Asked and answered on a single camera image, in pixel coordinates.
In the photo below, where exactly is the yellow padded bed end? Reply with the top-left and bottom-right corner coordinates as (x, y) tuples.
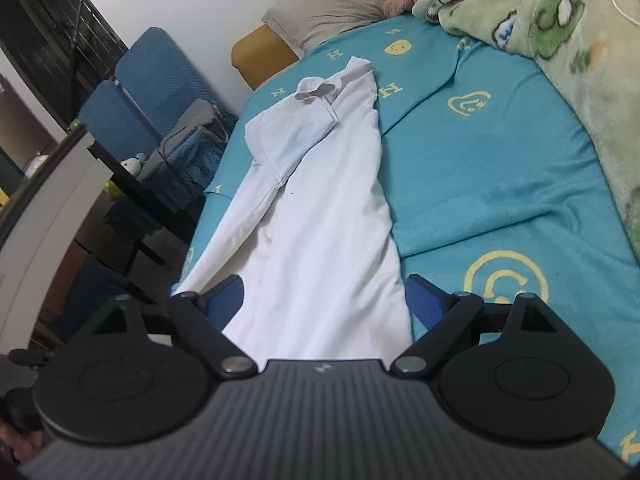
(231, 25), (304, 92)

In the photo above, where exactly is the small plush toy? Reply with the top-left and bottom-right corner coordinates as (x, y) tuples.
(120, 152), (151, 177)

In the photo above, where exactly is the dark table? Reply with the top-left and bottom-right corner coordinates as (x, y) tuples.
(87, 142), (207, 267)

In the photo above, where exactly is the blue padded chair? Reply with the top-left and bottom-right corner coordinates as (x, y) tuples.
(77, 27), (237, 202)

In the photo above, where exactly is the dark window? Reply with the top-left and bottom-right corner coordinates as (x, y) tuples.
(0, 0), (132, 137)

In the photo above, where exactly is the white grey panel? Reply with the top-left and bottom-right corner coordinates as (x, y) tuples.
(0, 127), (112, 356)

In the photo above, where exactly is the green cartoon printed blanket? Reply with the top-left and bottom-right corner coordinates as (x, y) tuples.
(411, 0), (640, 262)

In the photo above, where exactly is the grey pillow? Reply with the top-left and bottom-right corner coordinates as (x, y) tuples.
(261, 0), (446, 54)

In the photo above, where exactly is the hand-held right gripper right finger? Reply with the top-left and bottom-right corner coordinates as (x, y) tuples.
(390, 274), (567, 379)

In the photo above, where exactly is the blue patterned cloth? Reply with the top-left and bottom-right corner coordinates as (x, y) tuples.
(164, 132), (227, 202)

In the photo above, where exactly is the white shirt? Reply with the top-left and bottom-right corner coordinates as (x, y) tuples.
(170, 56), (417, 361)

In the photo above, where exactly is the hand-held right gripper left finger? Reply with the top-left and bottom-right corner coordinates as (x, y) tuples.
(75, 275), (260, 379)

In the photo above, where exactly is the grey cloth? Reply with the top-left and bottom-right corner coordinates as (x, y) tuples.
(159, 97), (222, 157)

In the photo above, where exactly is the teal printed bed sheet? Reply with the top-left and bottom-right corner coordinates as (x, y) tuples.
(177, 10), (640, 462)

